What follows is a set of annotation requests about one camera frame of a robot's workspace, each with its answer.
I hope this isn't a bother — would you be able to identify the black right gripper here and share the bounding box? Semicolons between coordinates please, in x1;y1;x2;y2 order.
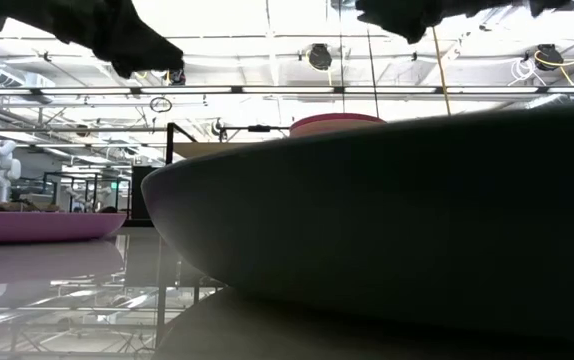
355;0;573;45

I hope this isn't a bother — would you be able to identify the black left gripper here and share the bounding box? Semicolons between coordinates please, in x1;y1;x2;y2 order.
0;0;185;79

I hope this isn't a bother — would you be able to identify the pink peach plate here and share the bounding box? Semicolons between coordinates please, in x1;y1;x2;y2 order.
289;113;387;139

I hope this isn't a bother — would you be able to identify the purple plate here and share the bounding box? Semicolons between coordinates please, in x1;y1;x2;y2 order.
0;210;128;245

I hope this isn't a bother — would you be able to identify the long ceiling light strip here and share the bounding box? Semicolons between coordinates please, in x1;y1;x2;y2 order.
0;85;574;96

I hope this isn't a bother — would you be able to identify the small black spotlight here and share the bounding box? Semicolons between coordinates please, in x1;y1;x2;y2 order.
210;118;228;142

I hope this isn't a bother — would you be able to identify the black cabinet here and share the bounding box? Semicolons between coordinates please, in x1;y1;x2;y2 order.
130;165;161;221

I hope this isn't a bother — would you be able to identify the wooden workbench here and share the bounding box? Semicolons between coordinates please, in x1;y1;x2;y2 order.
0;200;61;213

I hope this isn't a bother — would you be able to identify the large dark grey plate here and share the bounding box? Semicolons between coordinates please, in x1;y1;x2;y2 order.
140;102;574;346

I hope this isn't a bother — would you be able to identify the hanging black ring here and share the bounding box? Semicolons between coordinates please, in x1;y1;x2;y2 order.
149;96;174;114

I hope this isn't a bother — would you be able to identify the black hanging cable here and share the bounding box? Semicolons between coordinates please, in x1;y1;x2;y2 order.
365;24;380;115

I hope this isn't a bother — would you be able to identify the yellow hanging cable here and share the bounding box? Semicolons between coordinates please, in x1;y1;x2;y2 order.
431;27;452;116

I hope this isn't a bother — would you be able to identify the thin dark hanging cable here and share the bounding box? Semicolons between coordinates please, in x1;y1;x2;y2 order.
337;0;345;115

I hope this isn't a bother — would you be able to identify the black ceiling cable reel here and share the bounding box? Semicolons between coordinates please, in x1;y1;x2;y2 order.
534;43;564;71
307;43;333;71

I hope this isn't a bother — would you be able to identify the black metal workcell frame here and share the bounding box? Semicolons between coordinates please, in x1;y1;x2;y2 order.
42;172;132;214

